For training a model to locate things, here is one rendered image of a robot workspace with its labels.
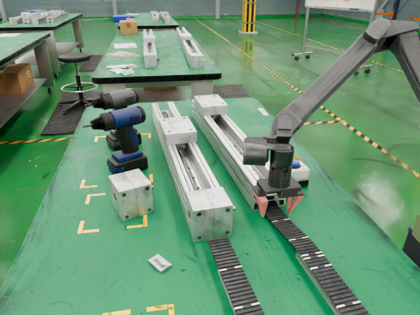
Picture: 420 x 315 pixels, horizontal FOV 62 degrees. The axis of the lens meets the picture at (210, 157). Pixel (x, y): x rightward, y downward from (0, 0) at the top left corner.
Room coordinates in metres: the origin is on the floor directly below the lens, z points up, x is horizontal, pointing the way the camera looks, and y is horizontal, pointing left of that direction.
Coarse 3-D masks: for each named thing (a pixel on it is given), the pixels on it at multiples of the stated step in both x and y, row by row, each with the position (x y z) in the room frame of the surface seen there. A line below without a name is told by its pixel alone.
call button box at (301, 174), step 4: (300, 164) 0.98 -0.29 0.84; (304, 164) 0.98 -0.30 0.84; (292, 168) 0.96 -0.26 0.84; (296, 168) 0.96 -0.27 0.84; (300, 168) 0.96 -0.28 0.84; (304, 168) 0.96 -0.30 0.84; (308, 168) 0.96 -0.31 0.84; (292, 172) 0.94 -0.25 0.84; (296, 172) 0.94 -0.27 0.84; (300, 172) 0.94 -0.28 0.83; (304, 172) 0.95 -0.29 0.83; (308, 172) 0.95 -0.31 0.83; (292, 176) 0.94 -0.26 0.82; (296, 176) 0.94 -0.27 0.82; (300, 176) 0.94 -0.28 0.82; (304, 176) 0.95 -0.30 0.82; (308, 176) 0.95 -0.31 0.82; (296, 180) 0.94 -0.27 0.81; (300, 180) 0.94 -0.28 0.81; (304, 180) 0.95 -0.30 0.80; (300, 184) 0.94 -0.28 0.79; (304, 184) 0.95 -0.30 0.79
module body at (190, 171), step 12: (156, 108) 1.47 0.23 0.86; (168, 108) 1.53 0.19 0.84; (156, 120) 1.38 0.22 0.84; (192, 144) 1.09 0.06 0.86; (168, 156) 1.06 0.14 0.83; (180, 156) 1.07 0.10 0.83; (192, 156) 1.03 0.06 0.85; (180, 168) 0.91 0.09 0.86; (192, 168) 0.97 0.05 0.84; (204, 168) 0.91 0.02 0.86; (180, 180) 0.85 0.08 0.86; (192, 180) 0.89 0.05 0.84; (204, 180) 0.87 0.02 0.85; (216, 180) 0.85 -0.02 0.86; (180, 192) 0.86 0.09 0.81
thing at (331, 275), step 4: (324, 272) 0.55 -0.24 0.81; (328, 272) 0.55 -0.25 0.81; (332, 272) 0.55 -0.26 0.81; (336, 272) 0.55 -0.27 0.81; (316, 276) 0.54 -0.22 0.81; (320, 276) 0.54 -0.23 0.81; (324, 276) 0.54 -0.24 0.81; (328, 276) 0.54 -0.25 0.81; (332, 276) 0.54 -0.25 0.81; (336, 276) 0.54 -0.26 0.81; (320, 280) 0.53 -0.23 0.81; (324, 280) 0.53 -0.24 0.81
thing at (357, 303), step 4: (340, 304) 0.47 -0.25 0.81; (344, 304) 0.47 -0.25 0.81; (348, 304) 0.47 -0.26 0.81; (352, 304) 0.47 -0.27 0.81; (356, 304) 0.47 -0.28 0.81; (360, 304) 0.47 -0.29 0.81; (336, 308) 0.46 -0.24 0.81; (340, 308) 0.46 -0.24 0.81; (344, 308) 0.46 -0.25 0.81; (348, 308) 0.46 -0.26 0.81; (352, 308) 0.46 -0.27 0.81; (356, 308) 0.46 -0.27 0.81; (360, 308) 0.46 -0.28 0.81; (364, 308) 0.46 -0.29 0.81; (340, 312) 0.45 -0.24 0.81; (344, 312) 0.45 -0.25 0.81
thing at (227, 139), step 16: (192, 112) 1.58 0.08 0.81; (208, 128) 1.30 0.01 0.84; (224, 128) 1.33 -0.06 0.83; (224, 144) 1.09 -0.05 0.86; (240, 144) 1.14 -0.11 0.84; (224, 160) 1.08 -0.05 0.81; (240, 160) 0.97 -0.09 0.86; (240, 176) 0.92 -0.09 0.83; (256, 176) 0.87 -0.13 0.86; (256, 208) 0.83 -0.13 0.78
